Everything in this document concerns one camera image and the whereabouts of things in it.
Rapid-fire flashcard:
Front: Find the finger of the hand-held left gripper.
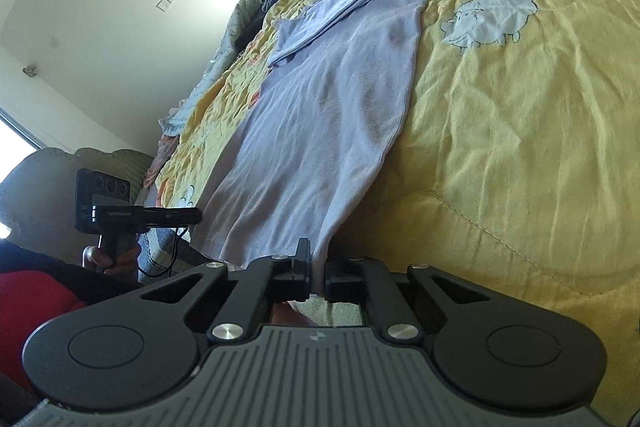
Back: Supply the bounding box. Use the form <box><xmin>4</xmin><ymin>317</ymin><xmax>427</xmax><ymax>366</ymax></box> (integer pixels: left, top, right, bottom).
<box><xmin>145</xmin><ymin>207</ymin><xmax>203</xmax><ymax>227</ymax></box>

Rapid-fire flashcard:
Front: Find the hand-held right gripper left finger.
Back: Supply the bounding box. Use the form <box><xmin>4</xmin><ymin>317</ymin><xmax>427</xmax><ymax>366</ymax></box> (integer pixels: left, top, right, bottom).
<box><xmin>141</xmin><ymin>238</ymin><xmax>312</xmax><ymax>344</ymax></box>

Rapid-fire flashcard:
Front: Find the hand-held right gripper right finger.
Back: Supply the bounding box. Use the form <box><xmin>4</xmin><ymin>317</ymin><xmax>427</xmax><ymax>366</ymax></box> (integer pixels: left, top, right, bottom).
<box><xmin>325</xmin><ymin>258</ymin><xmax>501</xmax><ymax>345</ymax></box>

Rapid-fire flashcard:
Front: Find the light purple long-sleeve top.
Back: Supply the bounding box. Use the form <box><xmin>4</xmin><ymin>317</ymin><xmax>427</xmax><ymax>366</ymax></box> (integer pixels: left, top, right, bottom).
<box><xmin>192</xmin><ymin>0</ymin><xmax>501</xmax><ymax>270</ymax></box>

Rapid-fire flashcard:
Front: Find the person's left forearm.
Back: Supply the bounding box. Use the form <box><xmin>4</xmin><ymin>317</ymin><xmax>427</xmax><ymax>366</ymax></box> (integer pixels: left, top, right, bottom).
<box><xmin>0</xmin><ymin>239</ymin><xmax>146</xmax><ymax>308</ymax></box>

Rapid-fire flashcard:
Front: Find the person's left hand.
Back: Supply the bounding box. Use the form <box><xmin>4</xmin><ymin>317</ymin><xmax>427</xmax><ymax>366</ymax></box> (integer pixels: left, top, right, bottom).
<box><xmin>82</xmin><ymin>244</ymin><xmax>141</xmax><ymax>278</ymax></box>

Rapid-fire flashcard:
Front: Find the scalloped padded headboard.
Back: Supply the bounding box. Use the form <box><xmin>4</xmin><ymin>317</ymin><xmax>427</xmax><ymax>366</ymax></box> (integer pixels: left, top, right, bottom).
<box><xmin>0</xmin><ymin>147</ymin><xmax>156</xmax><ymax>268</ymax></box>

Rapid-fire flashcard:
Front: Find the person's red clothing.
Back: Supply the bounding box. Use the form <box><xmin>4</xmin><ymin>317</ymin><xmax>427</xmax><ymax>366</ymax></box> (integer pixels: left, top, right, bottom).
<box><xmin>0</xmin><ymin>271</ymin><xmax>87</xmax><ymax>389</ymax></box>

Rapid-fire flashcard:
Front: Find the white patterned quilt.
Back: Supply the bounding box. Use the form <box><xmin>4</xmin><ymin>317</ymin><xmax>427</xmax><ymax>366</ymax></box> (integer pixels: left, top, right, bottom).
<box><xmin>159</xmin><ymin>0</ymin><xmax>266</xmax><ymax>138</ymax></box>

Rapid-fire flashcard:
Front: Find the yellow carrot and sheep quilt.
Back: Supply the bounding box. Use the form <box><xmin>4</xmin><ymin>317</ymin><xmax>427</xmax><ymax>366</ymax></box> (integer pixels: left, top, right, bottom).
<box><xmin>145</xmin><ymin>0</ymin><xmax>640</xmax><ymax>328</ymax></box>

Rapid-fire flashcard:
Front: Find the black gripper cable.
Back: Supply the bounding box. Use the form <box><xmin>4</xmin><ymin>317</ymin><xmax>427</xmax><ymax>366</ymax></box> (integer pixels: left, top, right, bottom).
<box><xmin>137</xmin><ymin>226</ymin><xmax>192</xmax><ymax>281</ymax></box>

